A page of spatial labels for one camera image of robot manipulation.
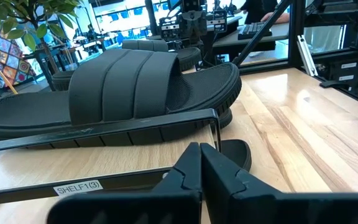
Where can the black keyboard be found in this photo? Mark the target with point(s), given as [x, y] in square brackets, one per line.
[253, 29]

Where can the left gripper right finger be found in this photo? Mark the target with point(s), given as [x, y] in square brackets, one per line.
[259, 208]

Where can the person's hand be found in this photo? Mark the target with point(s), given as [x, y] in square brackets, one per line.
[275, 17]

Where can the black metal table frame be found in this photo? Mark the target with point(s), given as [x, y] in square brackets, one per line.
[296, 31]

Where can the colourful patchwork quilt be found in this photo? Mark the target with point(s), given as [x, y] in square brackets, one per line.
[5, 56]

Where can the silver aluminium bar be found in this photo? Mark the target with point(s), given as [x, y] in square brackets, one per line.
[308, 57]

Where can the wooden shelf with black frame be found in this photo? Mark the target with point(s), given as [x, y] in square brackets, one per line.
[104, 161]

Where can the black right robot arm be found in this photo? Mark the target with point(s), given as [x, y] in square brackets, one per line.
[337, 77]

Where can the grey desk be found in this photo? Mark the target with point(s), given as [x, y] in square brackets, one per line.
[228, 43]

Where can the green leafy plant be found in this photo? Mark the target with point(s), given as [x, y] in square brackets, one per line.
[30, 42]

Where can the person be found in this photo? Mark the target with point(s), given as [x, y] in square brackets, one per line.
[256, 7]

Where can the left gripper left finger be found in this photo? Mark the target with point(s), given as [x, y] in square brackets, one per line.
[135, 208]

